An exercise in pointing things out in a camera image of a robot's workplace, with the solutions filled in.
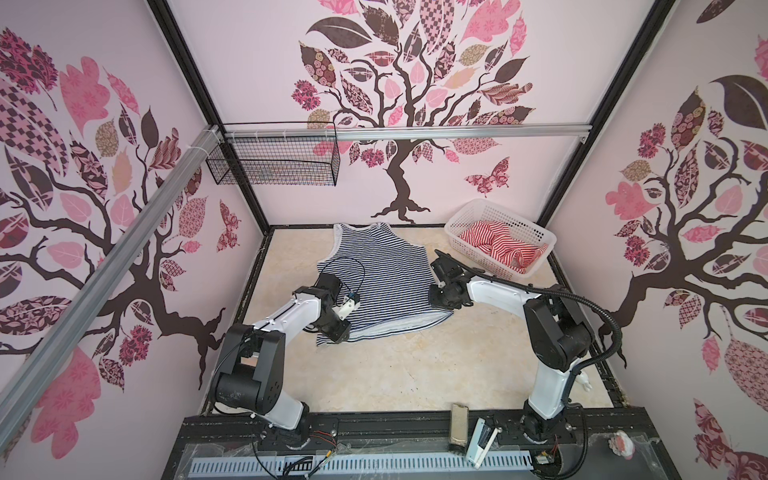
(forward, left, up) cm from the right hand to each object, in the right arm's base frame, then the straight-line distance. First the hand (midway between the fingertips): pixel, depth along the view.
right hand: (432, 298), depth 96 cm
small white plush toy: (-26, -38, 0) cm, 46 cm away
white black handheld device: (-40, -8, 0) cm, 41 cm away
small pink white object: (-41, -40, +2) cm, 57 cm away
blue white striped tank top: (+11, +13, -2) cm, 17 cm away
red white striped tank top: (+26, -27, 0) cm, 37 cm away
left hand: (-13, +29, -1) cm, 32 cm away
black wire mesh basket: (+58, +67, +15) cm, 90 cm away
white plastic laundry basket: (+37, -19, +4) cm, 42 cm away
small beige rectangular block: (-36, -3, 0) cm, 37 cm away
